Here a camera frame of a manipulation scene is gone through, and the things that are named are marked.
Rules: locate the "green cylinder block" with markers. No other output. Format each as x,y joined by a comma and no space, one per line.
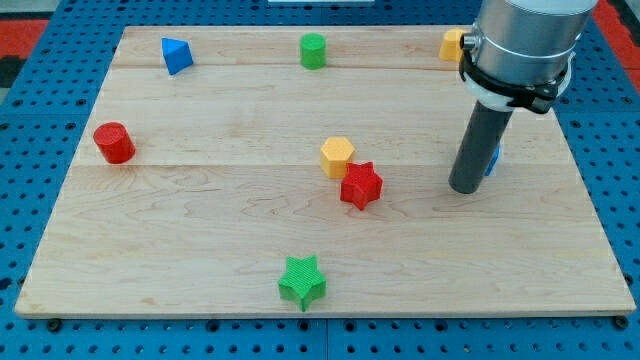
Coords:
312,51

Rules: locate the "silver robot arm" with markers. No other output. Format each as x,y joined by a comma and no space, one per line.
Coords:
518,53

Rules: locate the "yellow hexagon block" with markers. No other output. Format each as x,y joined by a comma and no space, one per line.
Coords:
336,153

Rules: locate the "blue block behind rod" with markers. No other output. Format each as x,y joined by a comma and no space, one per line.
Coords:
494,159

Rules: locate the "green star block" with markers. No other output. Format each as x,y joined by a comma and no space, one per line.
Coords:
302,282

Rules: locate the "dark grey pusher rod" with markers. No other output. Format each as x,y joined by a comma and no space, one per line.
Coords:
480,141

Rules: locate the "red cylinder block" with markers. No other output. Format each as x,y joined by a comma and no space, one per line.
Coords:
114,143

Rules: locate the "blue triangle block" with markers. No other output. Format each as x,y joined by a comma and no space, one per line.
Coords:
177,55

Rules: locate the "wooden board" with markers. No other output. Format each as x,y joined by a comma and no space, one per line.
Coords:
226,183

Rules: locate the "red star block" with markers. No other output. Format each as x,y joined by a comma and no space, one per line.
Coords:
361,185

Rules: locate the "yellow block at back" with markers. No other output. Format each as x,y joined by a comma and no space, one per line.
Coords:
450,49

